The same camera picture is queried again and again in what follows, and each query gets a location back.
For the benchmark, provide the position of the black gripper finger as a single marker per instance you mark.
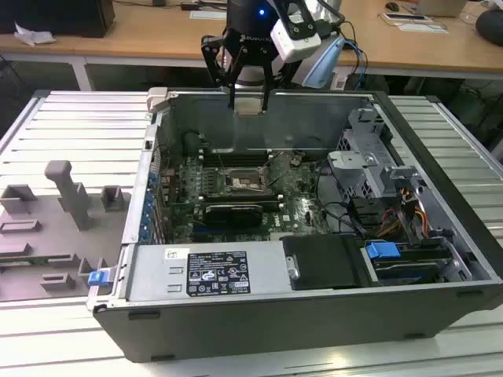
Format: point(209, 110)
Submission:
point(267, 82)
point(214, 63)

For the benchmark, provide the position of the silver square CPU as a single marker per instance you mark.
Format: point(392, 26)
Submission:
point(247, 107)

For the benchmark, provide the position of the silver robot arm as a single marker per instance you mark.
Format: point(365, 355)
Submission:
point(249, 77)

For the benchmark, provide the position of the black RAM slot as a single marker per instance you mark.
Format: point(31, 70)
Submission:
point(236, 153)
point(236, 197)
point(236, 191)
point(236, 162)

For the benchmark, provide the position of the CPU socket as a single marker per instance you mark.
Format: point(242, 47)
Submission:
point(239, 182)

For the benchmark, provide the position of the blue expansion slot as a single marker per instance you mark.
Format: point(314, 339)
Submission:
point(201, 228)

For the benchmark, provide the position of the white paper sheet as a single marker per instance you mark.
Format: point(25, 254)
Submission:
point(208, 15)
point(424, 27)

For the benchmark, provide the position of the pale blue teach pendant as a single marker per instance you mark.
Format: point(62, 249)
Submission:
point(326, 63)

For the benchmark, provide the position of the wooden desk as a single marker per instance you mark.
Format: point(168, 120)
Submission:
point(157, 31)

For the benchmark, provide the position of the round coin battery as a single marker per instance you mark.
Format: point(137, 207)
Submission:
point(296, 158)

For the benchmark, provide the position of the grey metal drive cage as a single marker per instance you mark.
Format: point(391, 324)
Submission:
point(353, 161)

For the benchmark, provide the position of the blue card retention clip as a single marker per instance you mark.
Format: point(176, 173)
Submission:
point(148, 206)
point(151, 180)
point(145, 229)

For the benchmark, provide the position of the green motherboard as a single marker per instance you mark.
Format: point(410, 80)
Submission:
point(298, 212)

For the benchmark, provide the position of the black graphics card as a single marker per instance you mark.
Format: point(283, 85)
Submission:
point(233, 215)

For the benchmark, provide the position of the black computer mouse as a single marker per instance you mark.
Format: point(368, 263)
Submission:
point(391, 6)

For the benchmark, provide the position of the white flat device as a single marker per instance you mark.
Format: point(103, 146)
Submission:
point(406, 17)

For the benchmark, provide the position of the black box on desk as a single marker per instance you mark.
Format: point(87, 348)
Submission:
point(55, 15)

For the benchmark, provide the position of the crumpled white paper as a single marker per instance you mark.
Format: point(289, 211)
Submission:
point(33, 35)

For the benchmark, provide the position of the black plastic bay shroud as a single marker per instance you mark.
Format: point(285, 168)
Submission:
point(322, 263)

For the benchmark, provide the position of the hard disk in blue carrier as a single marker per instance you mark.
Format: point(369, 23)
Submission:
point(381, 250)

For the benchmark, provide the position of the silver power supply with label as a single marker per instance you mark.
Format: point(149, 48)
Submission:
point(149, 275)

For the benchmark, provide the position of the black round object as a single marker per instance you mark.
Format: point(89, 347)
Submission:
point(489, 23)

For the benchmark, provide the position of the grey parts rack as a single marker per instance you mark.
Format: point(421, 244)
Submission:
point(47, 235)

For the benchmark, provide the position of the blue case latch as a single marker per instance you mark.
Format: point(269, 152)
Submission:
point(97, 278)

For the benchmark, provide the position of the black open PC case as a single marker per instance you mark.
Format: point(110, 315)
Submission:
point(275, 330)

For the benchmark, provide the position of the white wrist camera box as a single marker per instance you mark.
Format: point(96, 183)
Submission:
point(292, 43)

